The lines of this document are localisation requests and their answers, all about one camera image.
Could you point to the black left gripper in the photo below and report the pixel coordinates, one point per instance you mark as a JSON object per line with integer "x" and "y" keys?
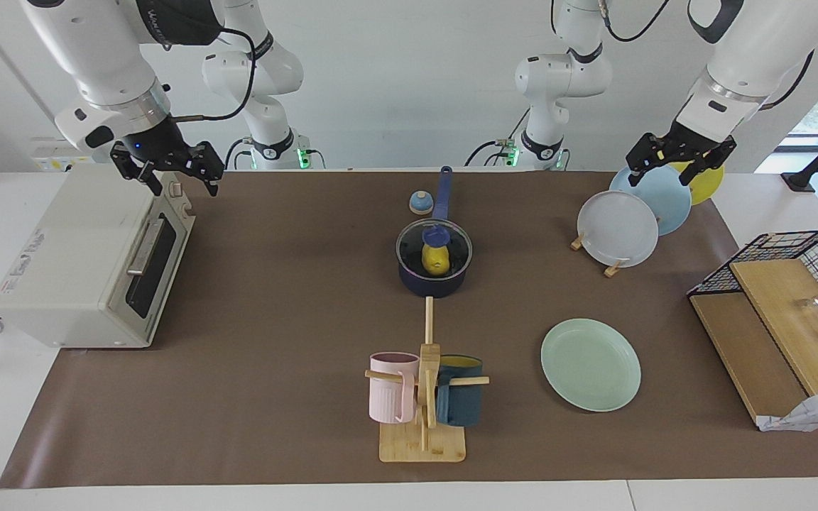
{"x": 693, "y": 140}

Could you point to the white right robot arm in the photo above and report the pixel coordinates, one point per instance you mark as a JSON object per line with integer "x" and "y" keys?
{"x": 96, "y": 57}

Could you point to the grey plate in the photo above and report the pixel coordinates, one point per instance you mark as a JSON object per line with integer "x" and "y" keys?
{"x": 617, "y": 228}

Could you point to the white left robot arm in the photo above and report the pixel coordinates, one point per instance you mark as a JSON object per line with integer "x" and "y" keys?
{"x": 750, "y": 64}

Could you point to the mint green plate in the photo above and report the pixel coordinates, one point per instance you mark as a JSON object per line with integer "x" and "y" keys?
{"x": 590, "y": 365}

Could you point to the wooden mug tree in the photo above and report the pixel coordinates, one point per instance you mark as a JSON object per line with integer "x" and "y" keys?
{"x": 423, "y": 447}

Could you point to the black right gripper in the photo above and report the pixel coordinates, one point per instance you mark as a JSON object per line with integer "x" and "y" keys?
{"x": 157, "y": 142}

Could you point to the yellow plate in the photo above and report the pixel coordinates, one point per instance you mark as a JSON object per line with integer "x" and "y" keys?
{"x": 709, "y": 187}

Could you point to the brown table mat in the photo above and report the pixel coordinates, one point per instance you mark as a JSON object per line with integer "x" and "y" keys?
{"x": 274, "y": 319}

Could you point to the beige toaster oven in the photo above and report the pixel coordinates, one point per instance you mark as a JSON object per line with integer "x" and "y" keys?
{"x": 61, "y": 255}

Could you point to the dark teal mug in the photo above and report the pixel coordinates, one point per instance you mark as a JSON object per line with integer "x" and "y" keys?
{"x": 460, "y": 397}

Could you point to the small round blue knob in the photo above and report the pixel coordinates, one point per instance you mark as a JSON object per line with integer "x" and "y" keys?
{"x": 420, "y": 204}

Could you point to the glass lid with blue knob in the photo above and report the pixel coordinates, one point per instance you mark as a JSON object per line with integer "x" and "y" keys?
{"x": 437, "y": 233}

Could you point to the light blue plate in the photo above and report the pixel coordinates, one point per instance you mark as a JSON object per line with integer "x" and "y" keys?
{"x": 668, "y": 207}

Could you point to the wooden shelf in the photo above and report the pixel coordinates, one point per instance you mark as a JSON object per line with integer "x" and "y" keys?
{"x": 771, "y": 305}

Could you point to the white power strip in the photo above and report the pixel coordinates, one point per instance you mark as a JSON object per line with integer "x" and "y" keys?
{"x": 50, "y": 157}

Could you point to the yellow potato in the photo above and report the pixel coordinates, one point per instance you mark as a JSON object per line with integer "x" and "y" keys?
{"x": 436, "y": 261}

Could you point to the wooden plate rack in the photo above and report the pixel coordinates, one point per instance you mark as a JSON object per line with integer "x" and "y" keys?
{"x": 613, "y": 270}

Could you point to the pink ribbed mug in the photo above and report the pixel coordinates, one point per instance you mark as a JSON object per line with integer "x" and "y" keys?
{"x": 391, "y": 390}

